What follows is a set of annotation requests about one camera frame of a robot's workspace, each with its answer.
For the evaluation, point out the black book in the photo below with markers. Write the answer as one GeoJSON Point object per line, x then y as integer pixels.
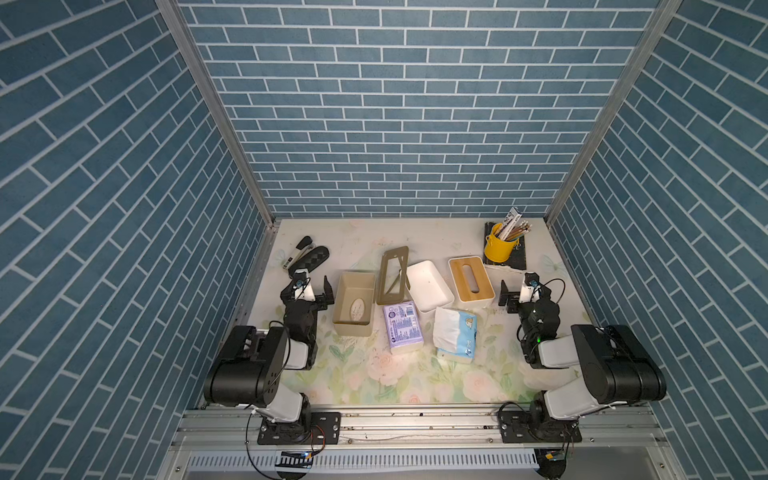
{"type": "Point", "coordinates": [517, 259]}

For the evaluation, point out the white tissue box base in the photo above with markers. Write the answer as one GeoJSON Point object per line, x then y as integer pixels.
{"type": "Point", "coordinates": [427, 287]}

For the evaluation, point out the beige tissue box base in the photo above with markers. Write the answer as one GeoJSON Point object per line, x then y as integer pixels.
{"type": "Point", "coordinates": [353, 311]}

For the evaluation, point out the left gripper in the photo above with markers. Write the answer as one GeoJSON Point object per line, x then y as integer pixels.
{"type": "Point", "coordinates": [306, 303]}

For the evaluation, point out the floral table mat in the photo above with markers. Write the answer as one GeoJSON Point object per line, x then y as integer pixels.
{"type": "Point", "coordinates": [363, 370]}

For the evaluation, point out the beige black stapler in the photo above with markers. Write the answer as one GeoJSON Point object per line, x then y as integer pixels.
{"type": "Point", "coordinates": [300, 249]}

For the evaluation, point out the yellow pen cup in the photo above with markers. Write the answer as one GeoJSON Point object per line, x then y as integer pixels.
{"type": "Point", "coordinates": [497, 251]}

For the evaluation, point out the white box wooden lid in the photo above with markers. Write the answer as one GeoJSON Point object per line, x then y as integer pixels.
{"type": "Point", "coordinates": [471, 281]}

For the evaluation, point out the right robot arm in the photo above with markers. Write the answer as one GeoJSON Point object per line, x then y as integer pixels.
{"type": "Point", "coordinates": [616, 370]}

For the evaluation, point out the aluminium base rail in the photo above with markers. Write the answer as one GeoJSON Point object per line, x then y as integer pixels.
{"type": "Point", "coordinates": [453, 441]}

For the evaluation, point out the blue white tissue pack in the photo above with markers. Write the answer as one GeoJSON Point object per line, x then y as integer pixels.
{"type": "Point", "coordinates": [455, 335]}

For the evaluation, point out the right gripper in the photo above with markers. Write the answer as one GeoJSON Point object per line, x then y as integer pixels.
{"type": "Point", "coordinates": [527, 305]}

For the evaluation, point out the black glasses case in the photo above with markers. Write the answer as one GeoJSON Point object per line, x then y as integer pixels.
{"type": "Point", "coordinates": [310, 261]}

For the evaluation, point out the beige tissue box lid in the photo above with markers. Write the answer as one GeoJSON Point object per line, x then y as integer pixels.
{"type": "Point", "coordinates": [393, 282]}

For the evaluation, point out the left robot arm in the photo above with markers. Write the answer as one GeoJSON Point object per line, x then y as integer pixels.
{"type": "Point", "coordinates": [248, 368]}

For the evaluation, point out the purple tissue paper pack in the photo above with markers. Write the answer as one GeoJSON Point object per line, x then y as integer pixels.
{"type": "Point", "coordinates": [403, 327]}

